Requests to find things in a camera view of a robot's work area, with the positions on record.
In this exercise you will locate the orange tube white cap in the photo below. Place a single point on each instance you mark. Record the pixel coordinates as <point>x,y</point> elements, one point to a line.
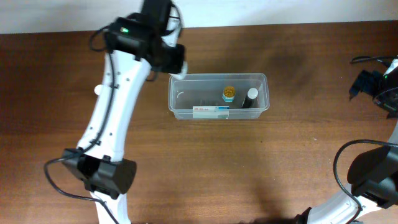
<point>98,89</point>

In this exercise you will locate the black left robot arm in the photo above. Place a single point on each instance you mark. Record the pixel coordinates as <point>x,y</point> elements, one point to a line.
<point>137,48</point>

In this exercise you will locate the white green medicine box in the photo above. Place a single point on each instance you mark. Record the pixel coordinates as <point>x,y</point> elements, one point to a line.
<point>210,112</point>

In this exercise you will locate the clear plastic container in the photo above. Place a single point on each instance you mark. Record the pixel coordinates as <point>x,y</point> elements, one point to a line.
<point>207,90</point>

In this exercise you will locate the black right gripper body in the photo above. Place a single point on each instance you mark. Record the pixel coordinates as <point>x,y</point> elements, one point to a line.
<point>362,83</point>

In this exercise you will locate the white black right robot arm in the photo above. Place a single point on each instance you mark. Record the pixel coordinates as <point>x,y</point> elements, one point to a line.
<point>372,176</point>

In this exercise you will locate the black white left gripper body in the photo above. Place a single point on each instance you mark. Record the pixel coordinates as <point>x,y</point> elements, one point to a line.
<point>173,58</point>

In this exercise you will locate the dark bottle white cap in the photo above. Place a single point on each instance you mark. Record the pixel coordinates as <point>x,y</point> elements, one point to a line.
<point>250,97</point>

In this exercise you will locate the white spray bottle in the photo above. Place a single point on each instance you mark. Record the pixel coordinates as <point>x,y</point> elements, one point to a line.
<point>181,74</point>

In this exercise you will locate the small jar gold lid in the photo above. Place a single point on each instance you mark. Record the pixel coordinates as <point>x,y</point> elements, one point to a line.
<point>229,93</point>

